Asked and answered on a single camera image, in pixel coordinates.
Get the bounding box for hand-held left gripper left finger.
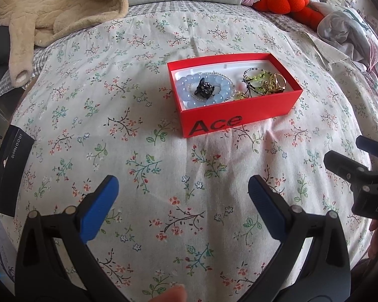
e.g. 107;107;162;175
15;174;129;302

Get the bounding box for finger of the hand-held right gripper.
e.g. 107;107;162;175
323;150;371;184
356;135;378;158

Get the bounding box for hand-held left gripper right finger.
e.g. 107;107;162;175
247;174;352;302

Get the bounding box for red cardboard box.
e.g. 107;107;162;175
167;52;304;139

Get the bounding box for linked gold rings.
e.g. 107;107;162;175
263;80;280;95

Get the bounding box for green bead cord bracelet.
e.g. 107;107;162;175
231;71;272;101

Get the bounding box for black glossy trinket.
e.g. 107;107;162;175
192;78;215;99

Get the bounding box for light blue bead bracelet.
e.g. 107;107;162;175
175;73;233;106

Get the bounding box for person's left hand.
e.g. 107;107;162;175
149;284;187;302

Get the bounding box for floral bed sheet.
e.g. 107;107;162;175
10;8;378;302

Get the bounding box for black cardboard box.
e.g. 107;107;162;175
0;125;35;218

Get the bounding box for white blue plastic bag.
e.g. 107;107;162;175
0;212;18;293

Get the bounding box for crumpled grey clothing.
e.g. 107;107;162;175
316;1;378;73

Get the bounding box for orange plush toy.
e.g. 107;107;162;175
251;0;325;27

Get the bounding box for beige fleece blanket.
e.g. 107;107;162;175
0;0;130;89

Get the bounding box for gold ring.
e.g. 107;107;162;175
272;73;287;91

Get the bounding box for silver bead bracelet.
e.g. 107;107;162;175
205;72;237;102

